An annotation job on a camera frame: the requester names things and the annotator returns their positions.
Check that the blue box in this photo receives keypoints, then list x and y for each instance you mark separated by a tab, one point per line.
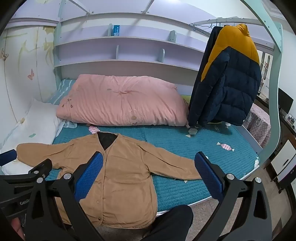
116	30

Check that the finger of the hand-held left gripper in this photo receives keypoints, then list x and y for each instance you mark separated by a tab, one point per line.
42	168
8	157

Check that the tan button-up jacket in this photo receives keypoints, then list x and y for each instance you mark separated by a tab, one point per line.
124	173

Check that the pink pillow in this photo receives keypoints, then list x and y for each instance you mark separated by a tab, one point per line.
120	99

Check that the white cabinet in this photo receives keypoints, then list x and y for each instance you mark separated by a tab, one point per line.
283	157

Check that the navy and yellow puffer jacket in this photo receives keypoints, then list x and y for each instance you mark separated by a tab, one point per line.
233	92

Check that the pale bunk bed frame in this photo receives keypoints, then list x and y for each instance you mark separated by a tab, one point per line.
276	104

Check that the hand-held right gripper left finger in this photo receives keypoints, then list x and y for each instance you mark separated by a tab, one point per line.
89	176

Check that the person's left hand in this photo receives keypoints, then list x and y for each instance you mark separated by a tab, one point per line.
17	229

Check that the pink patterned cloth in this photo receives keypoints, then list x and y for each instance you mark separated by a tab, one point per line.
256	125

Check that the white pillow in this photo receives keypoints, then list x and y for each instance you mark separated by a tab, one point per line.
39	125

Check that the dark wooden desk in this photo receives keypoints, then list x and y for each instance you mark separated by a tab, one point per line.
289	126

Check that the teal quilted bedspread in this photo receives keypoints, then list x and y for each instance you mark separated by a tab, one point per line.
175	143

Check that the black monitor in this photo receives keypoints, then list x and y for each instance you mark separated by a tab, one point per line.
285	100

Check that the person's leg in dark trousers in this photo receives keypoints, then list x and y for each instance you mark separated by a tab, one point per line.
168	222

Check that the lavender bed shelf unit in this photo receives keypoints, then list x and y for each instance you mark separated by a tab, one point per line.
138	53

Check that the teal striped pillow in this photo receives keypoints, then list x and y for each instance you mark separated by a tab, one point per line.
62	89

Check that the white clothes rail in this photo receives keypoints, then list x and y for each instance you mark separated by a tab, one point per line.
208	22

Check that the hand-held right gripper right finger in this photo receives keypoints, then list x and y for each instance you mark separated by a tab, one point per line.
208	176

